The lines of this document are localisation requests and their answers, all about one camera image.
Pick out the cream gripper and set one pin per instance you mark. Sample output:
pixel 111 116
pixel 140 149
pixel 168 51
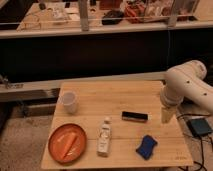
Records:
pixel 167 114

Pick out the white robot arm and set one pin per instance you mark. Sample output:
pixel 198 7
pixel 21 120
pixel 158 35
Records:
pixel 185 81

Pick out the black rectangular box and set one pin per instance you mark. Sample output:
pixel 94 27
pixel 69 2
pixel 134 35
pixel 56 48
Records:
pixel 134 116

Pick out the black power adapter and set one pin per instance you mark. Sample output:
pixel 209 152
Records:
pixel 199 127

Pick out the blue sponge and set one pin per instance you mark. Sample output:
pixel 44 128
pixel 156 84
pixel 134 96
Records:
pixel 146 147

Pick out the white plastic bottle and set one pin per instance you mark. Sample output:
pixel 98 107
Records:
pixel 103 144

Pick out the orange carrot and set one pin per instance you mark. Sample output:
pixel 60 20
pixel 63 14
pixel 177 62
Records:
pixel 70 140

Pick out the orange object on shelf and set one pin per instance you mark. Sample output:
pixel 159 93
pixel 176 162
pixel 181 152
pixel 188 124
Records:
pixel 134 13

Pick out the black bag on shelf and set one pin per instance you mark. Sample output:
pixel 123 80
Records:
pixel 112 17

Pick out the orange plate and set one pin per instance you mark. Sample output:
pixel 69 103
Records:
pixel 58 139

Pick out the grey metal post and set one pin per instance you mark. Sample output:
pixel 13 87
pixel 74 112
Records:
pixel 83 11

